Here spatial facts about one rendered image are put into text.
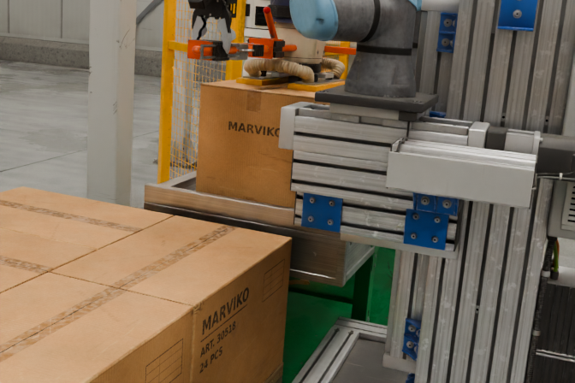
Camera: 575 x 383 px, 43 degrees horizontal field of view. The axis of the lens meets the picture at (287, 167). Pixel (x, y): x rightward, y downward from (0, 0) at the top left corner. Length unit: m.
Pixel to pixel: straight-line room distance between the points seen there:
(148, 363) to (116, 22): 2.02
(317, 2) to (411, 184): 0.39
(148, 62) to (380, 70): 10.90
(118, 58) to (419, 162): 2.11
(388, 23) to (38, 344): 0.92
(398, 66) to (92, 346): 0.82
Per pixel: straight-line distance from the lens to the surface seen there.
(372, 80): 1.51
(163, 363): 1.59
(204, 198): 2.33
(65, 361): 1.43
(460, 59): 1.67
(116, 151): 3.35
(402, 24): 1.52
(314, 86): 2.34
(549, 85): 1.67
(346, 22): 1.45
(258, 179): 2.31
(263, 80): 2.43
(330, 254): 2.21
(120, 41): 3.29
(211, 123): 2.36
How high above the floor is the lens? 1.19
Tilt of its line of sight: 12 degrees down
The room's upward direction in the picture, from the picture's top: 4 degrees clockwise
